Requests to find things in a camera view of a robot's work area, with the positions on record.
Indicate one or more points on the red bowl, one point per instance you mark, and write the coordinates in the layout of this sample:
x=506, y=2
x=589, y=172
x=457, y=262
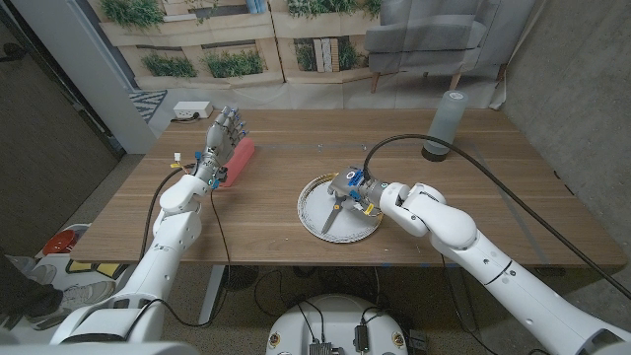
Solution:
x=59, y=242

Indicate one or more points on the black adapter on torso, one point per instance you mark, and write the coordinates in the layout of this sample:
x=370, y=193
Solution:
x=361, y=337

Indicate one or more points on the dark trousered person leg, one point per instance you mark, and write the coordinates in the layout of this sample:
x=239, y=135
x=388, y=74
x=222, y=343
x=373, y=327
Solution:
x=24, y=296

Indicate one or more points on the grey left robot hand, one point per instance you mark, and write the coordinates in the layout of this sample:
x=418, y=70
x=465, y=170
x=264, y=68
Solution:
x=219, y=143

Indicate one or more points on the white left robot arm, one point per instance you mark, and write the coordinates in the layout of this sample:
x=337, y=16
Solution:
x=162, y=261

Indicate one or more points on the white table leg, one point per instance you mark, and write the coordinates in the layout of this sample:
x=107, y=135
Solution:
x=212, y=296

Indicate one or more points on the printed room backdrop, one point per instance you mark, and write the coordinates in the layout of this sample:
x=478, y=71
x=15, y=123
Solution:
x=315, y=59

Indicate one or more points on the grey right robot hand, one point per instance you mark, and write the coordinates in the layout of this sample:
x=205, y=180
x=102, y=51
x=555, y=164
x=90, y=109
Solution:
x=357, y=190

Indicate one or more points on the grey table leg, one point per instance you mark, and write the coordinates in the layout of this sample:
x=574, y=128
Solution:
x=466, y=305

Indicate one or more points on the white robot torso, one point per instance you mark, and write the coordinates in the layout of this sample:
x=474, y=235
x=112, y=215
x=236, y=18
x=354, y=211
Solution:
x=337, y=320

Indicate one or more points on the red sponge block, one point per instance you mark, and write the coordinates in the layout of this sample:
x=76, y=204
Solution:
x=240, y=159

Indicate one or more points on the white power strip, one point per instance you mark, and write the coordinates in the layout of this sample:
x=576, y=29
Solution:
x=192, y=109

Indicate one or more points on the gold rimmed paper plate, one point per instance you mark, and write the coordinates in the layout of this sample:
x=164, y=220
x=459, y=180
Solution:
x=315, y=207

